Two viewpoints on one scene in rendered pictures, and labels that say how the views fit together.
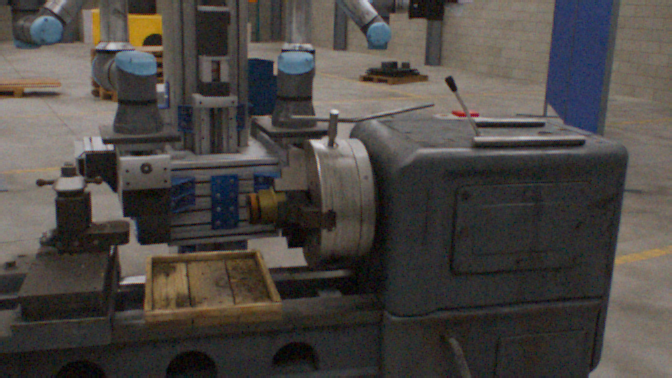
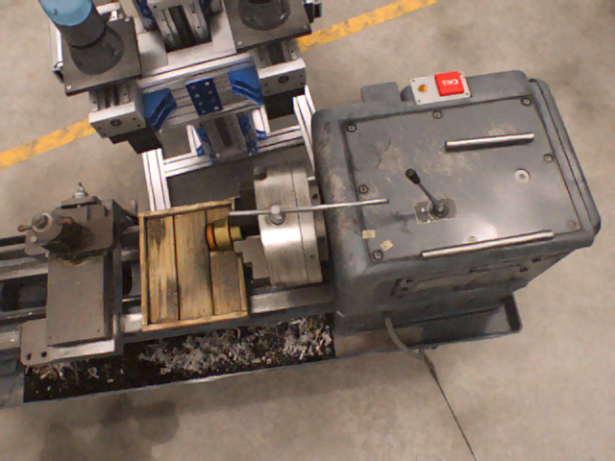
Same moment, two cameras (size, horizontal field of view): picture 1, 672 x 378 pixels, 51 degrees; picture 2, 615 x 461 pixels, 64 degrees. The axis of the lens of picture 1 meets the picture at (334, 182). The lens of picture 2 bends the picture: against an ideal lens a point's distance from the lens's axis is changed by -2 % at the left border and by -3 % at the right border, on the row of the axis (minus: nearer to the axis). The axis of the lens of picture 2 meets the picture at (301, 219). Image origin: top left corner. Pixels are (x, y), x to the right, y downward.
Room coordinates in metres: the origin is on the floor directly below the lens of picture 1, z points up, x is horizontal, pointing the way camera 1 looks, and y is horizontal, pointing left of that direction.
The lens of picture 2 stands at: (1.24, -0.15, 2.29)
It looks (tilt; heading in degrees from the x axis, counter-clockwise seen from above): 68 degrees down; 15
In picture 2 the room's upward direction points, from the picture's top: 10 degrees counter-clockwise
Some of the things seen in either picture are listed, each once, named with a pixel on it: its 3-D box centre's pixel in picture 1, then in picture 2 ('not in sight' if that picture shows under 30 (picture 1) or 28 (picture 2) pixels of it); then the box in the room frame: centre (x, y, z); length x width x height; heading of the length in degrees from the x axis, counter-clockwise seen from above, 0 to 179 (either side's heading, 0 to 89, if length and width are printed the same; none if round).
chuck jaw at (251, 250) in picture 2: (305, 214); (258, 262); (1.57, 0.07, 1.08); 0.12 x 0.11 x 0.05; 14
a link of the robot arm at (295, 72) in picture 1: (295, 73); not in sight; (2.31, 0.14, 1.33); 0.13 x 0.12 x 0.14; 179
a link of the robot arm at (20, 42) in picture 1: (28, 29); not in sight; (2.04, 0.88, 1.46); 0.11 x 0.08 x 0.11; 42
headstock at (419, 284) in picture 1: (475, 202); (435, 197); (1.79, -0.37, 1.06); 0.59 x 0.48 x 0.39; 104
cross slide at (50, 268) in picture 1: (70, 266); (78, 268); (1.54, 0.61, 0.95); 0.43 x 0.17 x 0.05; 14
